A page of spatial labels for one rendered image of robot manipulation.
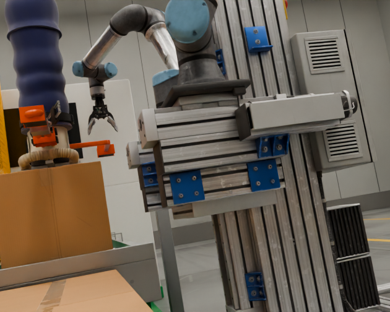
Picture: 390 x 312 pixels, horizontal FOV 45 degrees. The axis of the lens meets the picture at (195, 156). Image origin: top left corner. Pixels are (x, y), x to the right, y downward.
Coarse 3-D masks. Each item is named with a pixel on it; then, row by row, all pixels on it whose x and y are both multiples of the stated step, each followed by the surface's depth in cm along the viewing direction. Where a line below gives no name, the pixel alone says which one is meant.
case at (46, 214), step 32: (0, 192) 172; (32, 192) 174; (64, 192) 177; (96, 192) 179; (0, 224) 170; (32, 224) 173; (64, 224) 175; (96, 224) 178; (0, 256) 169; (32, 256) 171; (64, 256) 173
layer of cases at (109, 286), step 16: (112, 272) 155; (16, 288) 155; (32, 288) 147; (48, 288) 139; (64, 288) 133; (80, 288) 127; (96, 288) 121; (112, 288) 116; (128, 288) 112; (0, 304) 122; (16, 304) 117; (32, 304) 113; (48, 304) 108; (64, 304) 104; (80, 304) 100; (96, 304) 97; (112, 304) 94; (128, 304) 91; (144, 304) 88
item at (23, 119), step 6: (24, 108) 146; (30, 108) 147; (36, 108) 147; (42, 108) 147; (24, 120) 146; (30, 120) 146; (36, 120) 146; (42, 120) 147; (24, 126) 153; (30, 126) 152; (36, 126) 154
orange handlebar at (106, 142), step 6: (24, 114) 146; (30, 114) 145; (36, 114) 145; (42, 114) 147; (72, 144) 214; (78, 144) 215; (84, 144) 215; (90, 144) 216; (96, 144) 216; (102, 144) 217; (108, 144) 219
